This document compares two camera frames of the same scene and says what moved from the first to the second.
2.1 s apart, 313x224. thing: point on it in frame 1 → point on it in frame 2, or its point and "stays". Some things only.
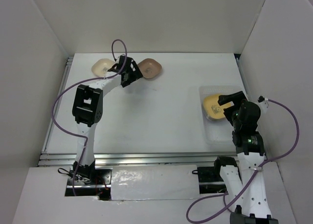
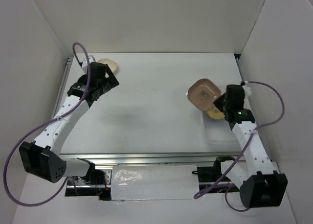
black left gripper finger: x=135 y=73 → x=112 y=81
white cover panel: x=153 y=182 stays
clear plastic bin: x=218 y=132 stays
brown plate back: x=149 y=68 → x=202 y=93
